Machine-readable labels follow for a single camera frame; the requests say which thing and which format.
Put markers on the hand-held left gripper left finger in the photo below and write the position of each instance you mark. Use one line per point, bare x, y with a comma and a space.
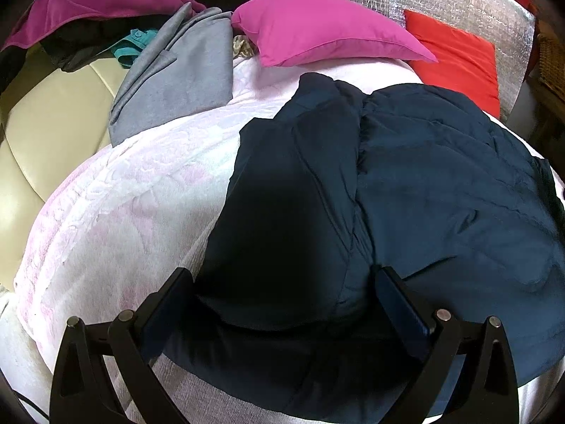
167, 304

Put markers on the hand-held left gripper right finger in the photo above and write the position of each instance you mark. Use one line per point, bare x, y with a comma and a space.
402, 313

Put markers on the navy blue jacket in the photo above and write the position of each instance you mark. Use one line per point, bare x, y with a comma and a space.
419, 163

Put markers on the white pink textured blanket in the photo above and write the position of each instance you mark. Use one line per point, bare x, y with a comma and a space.
132, 207

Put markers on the cream leather sofa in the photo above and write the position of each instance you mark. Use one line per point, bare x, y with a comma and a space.
44, 132

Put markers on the grey coat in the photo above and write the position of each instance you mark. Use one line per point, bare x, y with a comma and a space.
176, 79

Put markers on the red pillow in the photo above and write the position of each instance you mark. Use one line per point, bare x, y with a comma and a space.
459, 62

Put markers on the teal garment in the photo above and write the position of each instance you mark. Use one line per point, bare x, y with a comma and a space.
132, 48

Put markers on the beige patterned cloth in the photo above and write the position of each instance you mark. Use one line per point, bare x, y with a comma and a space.
243, 46

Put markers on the black garment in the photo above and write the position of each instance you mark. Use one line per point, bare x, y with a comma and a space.
73, 48

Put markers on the wooden chair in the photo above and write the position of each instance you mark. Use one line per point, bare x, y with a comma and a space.
549, 62

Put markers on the magenta pillow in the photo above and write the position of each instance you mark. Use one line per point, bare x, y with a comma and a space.
318, 26

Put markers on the magenta garment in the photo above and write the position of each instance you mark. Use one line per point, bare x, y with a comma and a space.
88, 4

